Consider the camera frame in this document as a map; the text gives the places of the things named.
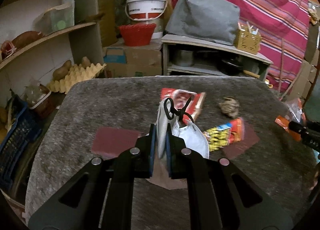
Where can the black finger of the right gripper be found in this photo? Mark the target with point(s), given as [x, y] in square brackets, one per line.
[309, 133]

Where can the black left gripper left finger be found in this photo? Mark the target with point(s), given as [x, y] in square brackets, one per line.
[99, 196]

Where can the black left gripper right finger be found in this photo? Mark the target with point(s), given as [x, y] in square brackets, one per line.
[220, 195]

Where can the clear orange plastic wrapper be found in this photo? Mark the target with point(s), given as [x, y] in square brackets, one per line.
[294, 113]

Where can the white face mask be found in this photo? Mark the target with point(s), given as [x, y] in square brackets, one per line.
[180, 123]

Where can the right maroon scouring pad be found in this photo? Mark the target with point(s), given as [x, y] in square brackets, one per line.
[234, 150]

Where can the maroon scouring pad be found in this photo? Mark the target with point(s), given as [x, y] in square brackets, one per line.
[110, 142]
[234, 150]

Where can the left maroon scouring pad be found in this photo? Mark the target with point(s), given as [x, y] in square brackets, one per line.
[110, 142]

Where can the red yellow snack packet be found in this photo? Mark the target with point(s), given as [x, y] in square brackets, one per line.
[226, 134]

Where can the small brown crumpled paper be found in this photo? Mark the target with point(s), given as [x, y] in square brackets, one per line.
[230, 107]

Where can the red snack bag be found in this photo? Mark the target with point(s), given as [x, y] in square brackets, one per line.
[192, 102]

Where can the blue plastic crate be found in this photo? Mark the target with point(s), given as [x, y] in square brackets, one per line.
[25, 129]

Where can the yellow woven basket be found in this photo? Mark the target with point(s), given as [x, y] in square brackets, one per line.
[248, 38]

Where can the yellow egg carton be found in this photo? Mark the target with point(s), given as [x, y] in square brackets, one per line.
[76, 74]

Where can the brown potato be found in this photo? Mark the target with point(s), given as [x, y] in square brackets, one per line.
[62, 71]

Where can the pink striped cloth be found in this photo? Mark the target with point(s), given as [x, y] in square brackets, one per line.
[284, 28]

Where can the cardboard box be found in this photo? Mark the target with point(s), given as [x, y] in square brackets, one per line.
[123, 61]

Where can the grey low shelf unit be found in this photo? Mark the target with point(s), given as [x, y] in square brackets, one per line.
[189, 56]

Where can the grey fabric cover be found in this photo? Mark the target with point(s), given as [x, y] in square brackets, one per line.
[209, 20]

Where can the red plastic basket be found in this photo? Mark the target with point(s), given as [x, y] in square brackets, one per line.
[136, 35]

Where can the wooden shelf rack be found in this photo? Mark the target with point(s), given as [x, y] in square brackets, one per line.
[41, 35]

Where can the clear plastic container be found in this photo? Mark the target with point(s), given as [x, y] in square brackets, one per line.
[55, 19]

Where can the white plastic bucket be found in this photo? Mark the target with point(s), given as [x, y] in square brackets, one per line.
[145, 10]

